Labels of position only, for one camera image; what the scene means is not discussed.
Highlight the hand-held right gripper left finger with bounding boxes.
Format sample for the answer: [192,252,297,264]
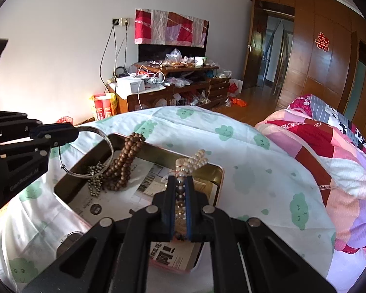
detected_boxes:
[21,175,177,293]

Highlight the red and yellow box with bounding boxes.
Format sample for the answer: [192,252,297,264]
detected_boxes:
[90,93,117,121]

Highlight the orange plastic bag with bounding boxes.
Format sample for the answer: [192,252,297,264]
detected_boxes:
[229,97,251,108]

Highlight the wooden wardrobe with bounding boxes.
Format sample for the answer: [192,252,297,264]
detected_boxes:
[250,0,366,141]

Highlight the printed paper sheets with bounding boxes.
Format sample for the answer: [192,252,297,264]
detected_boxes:
[70,159,211,271]

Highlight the white box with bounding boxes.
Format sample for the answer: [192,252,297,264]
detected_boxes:
[116,77,146,96]

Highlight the hanging cables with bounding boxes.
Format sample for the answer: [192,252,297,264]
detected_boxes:
[99,26,129,83]

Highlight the white and red paper bag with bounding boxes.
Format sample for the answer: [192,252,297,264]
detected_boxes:
[228,79,244,96]

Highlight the patchwork quilt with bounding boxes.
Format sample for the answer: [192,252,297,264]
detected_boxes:
[254,94,366,254]

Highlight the red paper decoration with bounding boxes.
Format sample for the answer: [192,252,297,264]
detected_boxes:
[315,31,330,52]

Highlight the small metallic bead bracelet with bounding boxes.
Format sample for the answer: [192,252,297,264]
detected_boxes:
[88,162,110,196]

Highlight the clear plastic bag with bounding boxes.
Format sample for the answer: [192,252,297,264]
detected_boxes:
[165,49,183,64]

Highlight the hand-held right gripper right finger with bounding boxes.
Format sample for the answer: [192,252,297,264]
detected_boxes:
[184,177,337,293]

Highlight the brown wooden bead bracelet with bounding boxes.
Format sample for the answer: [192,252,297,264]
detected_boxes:
[105,133,145,191]

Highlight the pink rectangular tin box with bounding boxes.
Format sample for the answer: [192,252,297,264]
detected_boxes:
[53,133,224,273]

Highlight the red and pink dust cloth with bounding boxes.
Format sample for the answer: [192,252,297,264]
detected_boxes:
[134,9,208,48]

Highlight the wooden door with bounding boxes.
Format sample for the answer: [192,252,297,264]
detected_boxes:
[242,0,267,90]

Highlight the silver bangle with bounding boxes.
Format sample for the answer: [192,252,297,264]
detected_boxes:
[59,126,114,178]
[56,231,86,258]

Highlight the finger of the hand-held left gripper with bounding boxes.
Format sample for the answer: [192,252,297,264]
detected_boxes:
[0,126,80,159]
[0,110,77,139]

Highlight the white pearl bracelet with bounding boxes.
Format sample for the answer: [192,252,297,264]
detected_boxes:
[174,149,209,239]

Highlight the wooden television cabinet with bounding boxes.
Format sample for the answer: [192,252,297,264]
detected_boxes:
[105,64,232,113]

